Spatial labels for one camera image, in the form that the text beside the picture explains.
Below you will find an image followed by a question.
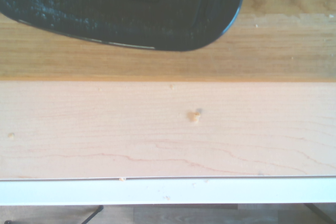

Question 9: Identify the wooden butcher block board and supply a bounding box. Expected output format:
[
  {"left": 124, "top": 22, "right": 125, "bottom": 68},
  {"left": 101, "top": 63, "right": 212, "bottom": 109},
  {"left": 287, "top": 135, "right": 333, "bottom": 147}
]
[{"left": 0, "top": 0, "right": 336, "bottom": 82}]

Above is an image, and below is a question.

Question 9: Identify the black plastic food container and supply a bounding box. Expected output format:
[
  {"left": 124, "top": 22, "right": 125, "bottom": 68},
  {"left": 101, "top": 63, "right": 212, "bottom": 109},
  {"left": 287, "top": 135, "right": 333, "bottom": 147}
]
[{"left": 0, "top": 0, "right": 250, "bottom": 52}]

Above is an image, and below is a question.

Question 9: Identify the cereal crumb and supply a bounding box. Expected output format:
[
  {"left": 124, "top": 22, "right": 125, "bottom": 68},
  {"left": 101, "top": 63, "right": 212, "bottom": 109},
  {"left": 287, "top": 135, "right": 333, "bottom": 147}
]
[{"left": 186, "top": 110, "right": 202, "bottom": 124}]

